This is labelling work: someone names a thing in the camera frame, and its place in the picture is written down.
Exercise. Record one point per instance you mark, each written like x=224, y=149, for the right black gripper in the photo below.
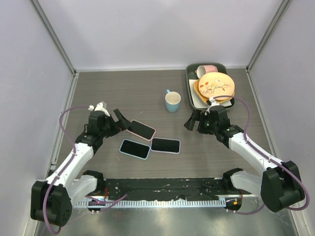
x=190, y=124

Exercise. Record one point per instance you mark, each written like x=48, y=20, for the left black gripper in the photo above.
x=122, y=124

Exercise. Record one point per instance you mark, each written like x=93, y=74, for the blue-edged black phone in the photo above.
x=142, y=129

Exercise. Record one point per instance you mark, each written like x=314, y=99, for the pink phone case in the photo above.
x=142, y=130

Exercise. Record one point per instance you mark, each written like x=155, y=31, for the light blue phone case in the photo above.
x=134, y=156

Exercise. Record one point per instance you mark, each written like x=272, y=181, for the purple phone case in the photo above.
x=179, y=147

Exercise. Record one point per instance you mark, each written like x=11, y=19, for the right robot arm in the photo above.
x=279, y=183

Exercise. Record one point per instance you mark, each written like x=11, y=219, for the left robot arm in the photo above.
x=53, y=199

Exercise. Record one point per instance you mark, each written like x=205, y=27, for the white square plate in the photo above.
x=196, y=101

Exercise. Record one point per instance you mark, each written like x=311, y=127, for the blue mug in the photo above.
x=172, y=101

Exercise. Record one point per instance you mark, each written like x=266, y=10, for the woven yellow plate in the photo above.
x=197, y=89

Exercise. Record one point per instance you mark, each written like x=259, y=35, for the orange bird plate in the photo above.
x=216, y=84

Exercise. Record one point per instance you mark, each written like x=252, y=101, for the dark green tray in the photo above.
x=191, y=74

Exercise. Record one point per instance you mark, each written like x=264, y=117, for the pink cup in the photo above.
x=204, y=69

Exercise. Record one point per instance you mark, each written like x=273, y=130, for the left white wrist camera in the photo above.
x=101, y=106

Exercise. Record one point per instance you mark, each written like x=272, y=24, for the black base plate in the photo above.
x=166, y=189

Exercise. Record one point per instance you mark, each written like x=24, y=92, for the white cable duct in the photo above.
x=170, y=204

